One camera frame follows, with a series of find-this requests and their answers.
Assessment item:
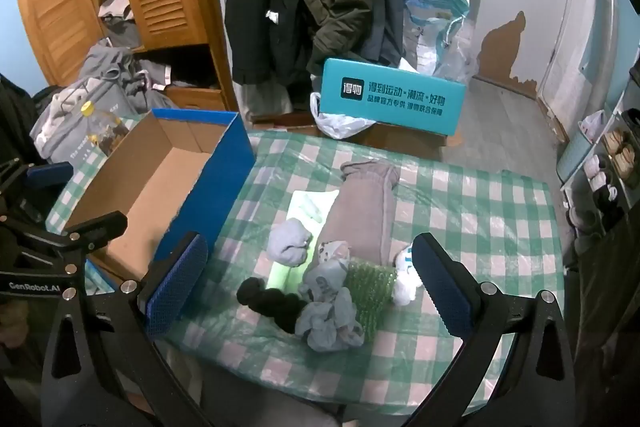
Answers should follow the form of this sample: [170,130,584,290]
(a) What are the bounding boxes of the blue striped plastic bag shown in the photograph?
[391,243,427,307]

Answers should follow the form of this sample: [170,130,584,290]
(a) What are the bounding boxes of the teal printed box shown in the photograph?
[318,58,467,136]

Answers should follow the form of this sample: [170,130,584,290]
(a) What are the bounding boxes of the black quilted jacket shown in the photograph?
[0,74,46,168]

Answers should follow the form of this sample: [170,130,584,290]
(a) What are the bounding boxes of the light patterned sock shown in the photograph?
[300,241,351,303]

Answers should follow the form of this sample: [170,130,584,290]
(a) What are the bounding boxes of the plain grey hoodie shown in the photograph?
[80,44,173,90]

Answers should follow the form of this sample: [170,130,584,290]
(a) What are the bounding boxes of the brown shoe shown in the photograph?
[601,129,626,155]
[614,144,640,180]

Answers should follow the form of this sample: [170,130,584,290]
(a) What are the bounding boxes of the white plastic bag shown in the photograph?
[309,91,377,140]

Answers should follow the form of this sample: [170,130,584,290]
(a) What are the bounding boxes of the blue cardboard box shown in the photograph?
[64,108,257,280]

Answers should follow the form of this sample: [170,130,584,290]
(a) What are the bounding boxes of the white shoe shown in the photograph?
[582,156,610,188]

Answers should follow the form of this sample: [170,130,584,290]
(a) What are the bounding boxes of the clear blue plastic bag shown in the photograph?
[402,0,481,82]

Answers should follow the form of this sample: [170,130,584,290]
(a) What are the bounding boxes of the green sparkly sock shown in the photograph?
[345,257,399,342]

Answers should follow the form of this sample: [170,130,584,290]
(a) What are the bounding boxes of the small white bag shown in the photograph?
[579,109,607,142]

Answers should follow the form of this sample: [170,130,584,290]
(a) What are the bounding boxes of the grey clothes pile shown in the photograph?
[97,0,142,48]

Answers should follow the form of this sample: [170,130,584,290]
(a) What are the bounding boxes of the green checked tablecloth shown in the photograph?
[45,114,566,405]

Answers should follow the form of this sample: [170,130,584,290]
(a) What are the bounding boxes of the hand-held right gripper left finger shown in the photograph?
[40,231,216,427]

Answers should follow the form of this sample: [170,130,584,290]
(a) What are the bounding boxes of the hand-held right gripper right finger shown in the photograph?
[411,232,576,427]

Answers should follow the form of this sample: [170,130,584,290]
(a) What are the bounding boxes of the black sock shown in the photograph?
[236,278,309,334]

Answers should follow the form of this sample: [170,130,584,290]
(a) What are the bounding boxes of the clear bottle yellow cap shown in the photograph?
[80,102,132,158]

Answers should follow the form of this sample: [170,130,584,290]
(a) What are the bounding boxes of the light green cloth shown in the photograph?
[267,189,341,290]

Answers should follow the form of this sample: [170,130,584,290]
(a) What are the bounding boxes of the white shoe rack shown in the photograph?
[555,52,640,258]

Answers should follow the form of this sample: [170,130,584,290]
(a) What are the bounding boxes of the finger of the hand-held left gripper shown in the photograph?
[0,159,75,208]
[0,212,129,269]

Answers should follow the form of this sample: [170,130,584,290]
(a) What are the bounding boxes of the white door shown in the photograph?
[537,0,618,118]

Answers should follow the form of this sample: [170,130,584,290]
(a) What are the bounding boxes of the grey-blue balled sock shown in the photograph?
[268,218,313,266]

